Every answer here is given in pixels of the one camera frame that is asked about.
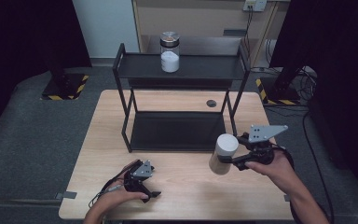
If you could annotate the grey table edge bracket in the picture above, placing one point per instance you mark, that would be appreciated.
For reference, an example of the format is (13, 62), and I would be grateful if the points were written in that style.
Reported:
(66, 195)
(287, 198)

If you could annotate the person's right hand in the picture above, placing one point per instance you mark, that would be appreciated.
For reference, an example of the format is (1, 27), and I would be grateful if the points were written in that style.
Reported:
(276, 171)

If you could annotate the light wooden cabinet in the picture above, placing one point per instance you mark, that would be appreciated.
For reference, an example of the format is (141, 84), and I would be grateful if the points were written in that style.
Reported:
(199, 21)

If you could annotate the white wall socket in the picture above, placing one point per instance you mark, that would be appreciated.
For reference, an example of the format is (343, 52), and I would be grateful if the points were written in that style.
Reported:
(254, 4)

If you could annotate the glass jar with metal lid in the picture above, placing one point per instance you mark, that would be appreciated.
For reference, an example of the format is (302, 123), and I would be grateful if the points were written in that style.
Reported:
(169, 53)

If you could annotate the black round table grommet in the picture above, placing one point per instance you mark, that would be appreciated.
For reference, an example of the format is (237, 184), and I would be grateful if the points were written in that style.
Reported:
(211, 103)

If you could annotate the person's left hand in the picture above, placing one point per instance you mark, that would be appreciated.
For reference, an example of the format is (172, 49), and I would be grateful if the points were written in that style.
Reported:
(118, 199)

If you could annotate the white cylindrical canister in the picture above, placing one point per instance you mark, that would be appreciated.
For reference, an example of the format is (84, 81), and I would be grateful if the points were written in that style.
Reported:
(223, 154)

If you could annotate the black stand with striped base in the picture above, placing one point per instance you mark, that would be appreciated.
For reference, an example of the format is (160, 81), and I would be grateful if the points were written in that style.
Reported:
(63, 84)
(279, 90)

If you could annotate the black two-tier metal shelf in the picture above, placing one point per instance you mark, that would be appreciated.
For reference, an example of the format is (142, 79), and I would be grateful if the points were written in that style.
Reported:
(180, 130)

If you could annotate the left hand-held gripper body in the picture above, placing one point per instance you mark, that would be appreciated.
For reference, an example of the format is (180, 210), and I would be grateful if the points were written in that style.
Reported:
(140, 175)

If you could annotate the dark curtain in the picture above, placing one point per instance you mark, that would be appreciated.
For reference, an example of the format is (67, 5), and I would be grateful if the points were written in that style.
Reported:
(18, 46)
(345, 77)

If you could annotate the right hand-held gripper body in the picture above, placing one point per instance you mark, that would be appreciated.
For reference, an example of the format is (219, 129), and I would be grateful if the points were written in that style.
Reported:
(262, 140)

